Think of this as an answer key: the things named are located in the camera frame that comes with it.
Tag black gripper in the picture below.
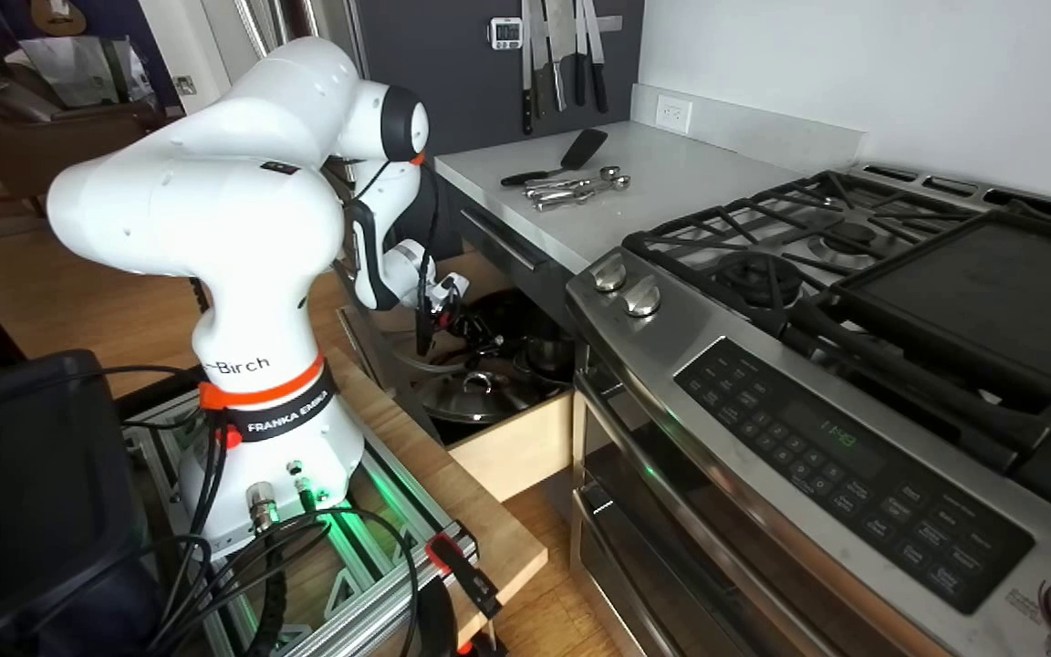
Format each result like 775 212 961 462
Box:
416 274 482 354

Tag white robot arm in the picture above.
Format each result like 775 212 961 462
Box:
49 36 432 547

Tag black pan in drawer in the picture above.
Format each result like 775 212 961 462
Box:
462 288 578 380

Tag open wooden drawer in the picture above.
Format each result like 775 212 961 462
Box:
339 250 574 498

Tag silver pot lid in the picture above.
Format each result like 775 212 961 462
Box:
416 369 525 428

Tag silver measuring spoons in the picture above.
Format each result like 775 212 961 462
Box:
525 164 633 212

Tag grey kitchen countertop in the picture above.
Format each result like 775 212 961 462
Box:
432 121 810 277

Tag left range knob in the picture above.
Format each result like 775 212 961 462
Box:
590 250 629 290

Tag range knob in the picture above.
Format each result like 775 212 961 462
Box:
623 277 659 317
590 250 629 290

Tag black spatula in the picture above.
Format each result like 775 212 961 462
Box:
499 127 611 187

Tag kitchen knives on rack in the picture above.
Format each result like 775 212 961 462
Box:
517 0 611 127

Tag stainless steel gas range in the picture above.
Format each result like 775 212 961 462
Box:
570 164 1051 657

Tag black box left foreground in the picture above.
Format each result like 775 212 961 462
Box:
0 349 161 657

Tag black griddle plate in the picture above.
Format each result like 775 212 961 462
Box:
839 212 1051 400

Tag white wall outlet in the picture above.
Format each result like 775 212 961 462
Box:
658 96 692 133

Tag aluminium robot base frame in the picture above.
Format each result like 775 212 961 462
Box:
122 374 555 657

